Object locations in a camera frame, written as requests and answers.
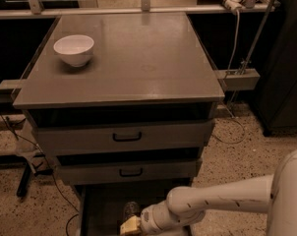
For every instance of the grey drawer cabinet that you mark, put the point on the grey drawer cabinet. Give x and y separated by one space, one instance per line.
144 69

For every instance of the grey top drawer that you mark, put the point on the grey top drawer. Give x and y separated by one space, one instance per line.
66 141

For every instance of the grey open bottom drawer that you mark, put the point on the grey open bottom drawer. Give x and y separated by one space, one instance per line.
102 205

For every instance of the grey left side bracket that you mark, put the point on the grey left side bracket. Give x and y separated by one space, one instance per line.
11 85

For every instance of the metal diagonal rod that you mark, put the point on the metal diagonal rod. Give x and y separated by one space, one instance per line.
250 4

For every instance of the clear plastic water bottle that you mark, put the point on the clear plastic water bottle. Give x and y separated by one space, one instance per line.
130 209

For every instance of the black clamp stand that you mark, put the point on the black clamp stand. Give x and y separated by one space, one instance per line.
29 170

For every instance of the white ceramic bowl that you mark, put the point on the white ceramic bowl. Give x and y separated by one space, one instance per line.
74 50

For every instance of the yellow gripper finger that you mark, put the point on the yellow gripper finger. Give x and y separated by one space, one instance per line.
132 226

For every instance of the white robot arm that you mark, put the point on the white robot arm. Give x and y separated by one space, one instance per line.
275 195

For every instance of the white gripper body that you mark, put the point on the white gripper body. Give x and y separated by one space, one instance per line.
149 219

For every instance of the grey middle drawer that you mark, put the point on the grey middle drawer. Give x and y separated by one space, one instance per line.
129 171

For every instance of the grey bracket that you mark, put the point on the grey bracket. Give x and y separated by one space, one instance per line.
11 85
235 81

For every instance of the grey back rail shelf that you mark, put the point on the grey back rail shelf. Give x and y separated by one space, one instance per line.
52 13

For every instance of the grey right side bracket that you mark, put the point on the grey right side bracket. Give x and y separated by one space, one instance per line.
235 81

